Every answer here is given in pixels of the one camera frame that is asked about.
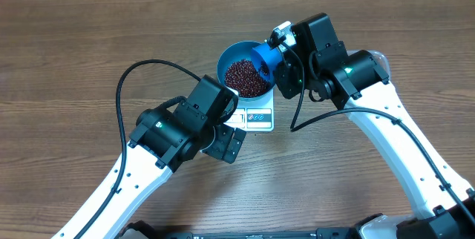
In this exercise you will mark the white digital kitchen scale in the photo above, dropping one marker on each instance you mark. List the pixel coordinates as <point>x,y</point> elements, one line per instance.
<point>254,114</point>

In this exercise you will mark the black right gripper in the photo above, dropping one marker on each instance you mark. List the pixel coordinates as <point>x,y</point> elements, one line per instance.
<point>286,76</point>

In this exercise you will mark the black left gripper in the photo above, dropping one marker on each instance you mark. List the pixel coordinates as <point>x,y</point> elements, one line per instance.
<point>220,150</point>

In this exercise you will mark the blue plastic measuring scoop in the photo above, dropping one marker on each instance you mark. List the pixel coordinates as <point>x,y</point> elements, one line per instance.
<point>265,60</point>

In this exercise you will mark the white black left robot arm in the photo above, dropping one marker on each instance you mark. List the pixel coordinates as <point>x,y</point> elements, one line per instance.
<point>163,139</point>

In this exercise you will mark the clear plastic bean container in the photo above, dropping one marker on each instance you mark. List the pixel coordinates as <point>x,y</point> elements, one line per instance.
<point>375,55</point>

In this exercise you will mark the red adzuki beans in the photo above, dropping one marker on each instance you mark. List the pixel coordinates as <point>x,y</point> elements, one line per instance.
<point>245,79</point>

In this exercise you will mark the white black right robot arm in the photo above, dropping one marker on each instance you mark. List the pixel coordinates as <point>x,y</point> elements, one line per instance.
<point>441,201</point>

